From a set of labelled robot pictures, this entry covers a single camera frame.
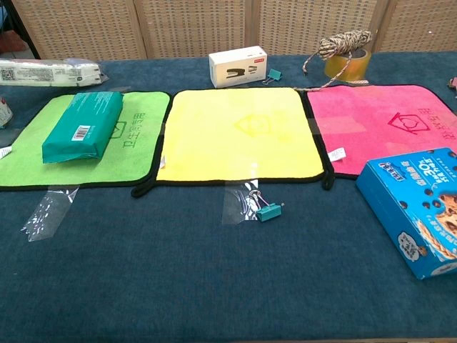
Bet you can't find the wicker folding screen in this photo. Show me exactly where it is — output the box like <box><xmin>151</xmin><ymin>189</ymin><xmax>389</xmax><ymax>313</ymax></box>
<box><xmin>10</xmin><ymin>0</ymin><xmax>457</xmax><ymax>61</ymax></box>

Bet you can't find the teal binder clip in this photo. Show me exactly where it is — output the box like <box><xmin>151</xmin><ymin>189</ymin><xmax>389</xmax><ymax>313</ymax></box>
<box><xmin>248</xmin><ymin>189</ymin><xmax>286</xmax><ymax>223</ymax></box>
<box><xmin>261</xmin><ymin>69</ymin><xmax>283</xmax><ymax>86</ymax></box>

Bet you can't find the clear bag of clips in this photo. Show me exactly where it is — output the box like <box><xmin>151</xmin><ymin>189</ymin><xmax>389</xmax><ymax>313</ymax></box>
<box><xmin>221</xmin><ymin>178</ymin><xmax>260</xmax><ymax>226</ymax></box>

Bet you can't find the clear plastic bag left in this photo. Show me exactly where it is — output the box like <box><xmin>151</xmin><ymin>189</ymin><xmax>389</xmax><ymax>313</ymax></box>
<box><xmin>20</xmin><ymin>186</ymin><xmax>80</xmax><ymax>243</ymax></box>

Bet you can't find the printed white can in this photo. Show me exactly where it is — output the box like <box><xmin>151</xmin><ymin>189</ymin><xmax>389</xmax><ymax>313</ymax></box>
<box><xmin>0</xmin><ymin>95</ymin><xmax>14</xmax><ymax>129</ymax></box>

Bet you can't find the pink cloth mat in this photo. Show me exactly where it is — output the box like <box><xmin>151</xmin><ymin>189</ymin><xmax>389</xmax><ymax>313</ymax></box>
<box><xmin>303</xmin><ymin>84</ymin><xmax>457</xmax><ymax>191</ymax></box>

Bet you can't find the yellow cloth mat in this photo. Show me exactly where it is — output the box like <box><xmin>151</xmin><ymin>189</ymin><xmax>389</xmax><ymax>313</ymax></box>
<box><xmin>131</xmin><ymin>86</ymin><xmax>326</xmax><ymax>199</ymax></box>

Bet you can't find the white stapler box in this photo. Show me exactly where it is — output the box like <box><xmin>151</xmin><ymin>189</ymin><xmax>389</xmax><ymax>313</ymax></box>
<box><xmin>209</xmin><ymin>45</ymin><xmax>268</xmax><ymax>89</ymax></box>

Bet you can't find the blue felt table cover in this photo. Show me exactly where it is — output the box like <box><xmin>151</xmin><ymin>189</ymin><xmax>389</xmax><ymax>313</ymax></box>
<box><xmin>0</xmin><ymin>51</ymin><xmax>457</xmax><ymax>340</ymax></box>

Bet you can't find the green cloth mat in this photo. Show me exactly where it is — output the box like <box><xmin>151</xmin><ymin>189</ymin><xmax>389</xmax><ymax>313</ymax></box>
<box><xmin>0</xmin><ymin>91</ymin><xmax>171</xmax><ymax>192</ymax></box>

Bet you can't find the yellow tape roll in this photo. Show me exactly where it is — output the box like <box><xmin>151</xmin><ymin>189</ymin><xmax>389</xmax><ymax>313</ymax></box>
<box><xmin>323</xmin><ymin>48</ymin><xmax>372</xmax><ymax>81</ymax></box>

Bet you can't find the black stand pole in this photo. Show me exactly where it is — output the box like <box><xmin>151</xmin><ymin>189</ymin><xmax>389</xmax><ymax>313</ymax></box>
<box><xmin>0</xmin><ymin>0</ymin><xmax>41</xmax><ymax>60</ymax></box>

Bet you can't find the white tissue pack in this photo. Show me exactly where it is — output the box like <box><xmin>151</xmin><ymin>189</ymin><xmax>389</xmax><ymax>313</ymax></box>
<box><xmin>0</xmin><ymin>58</ymin><xmax>109</xmax><ymax>88</ymax></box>

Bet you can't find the blue cookie box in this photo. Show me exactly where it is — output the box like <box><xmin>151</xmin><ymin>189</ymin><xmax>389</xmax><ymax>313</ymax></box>
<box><xmin>355</xmin><ymin>147</ymin><xmax>457</xmax><ymax>281</ymax></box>

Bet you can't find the teal tissue pack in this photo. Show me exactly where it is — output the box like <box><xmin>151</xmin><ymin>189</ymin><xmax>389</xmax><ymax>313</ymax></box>
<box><xmin>41</xmin><ymin>91</ymin><xmax>125</xmax><ymax>164</ymax></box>

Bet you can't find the braided rope bundle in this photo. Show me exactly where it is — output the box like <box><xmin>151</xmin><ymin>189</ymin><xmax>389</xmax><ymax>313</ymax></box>
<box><xmin>294</xmin><ymin>30</ymin><xmax>373</xmax><ymax>92</ymax></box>

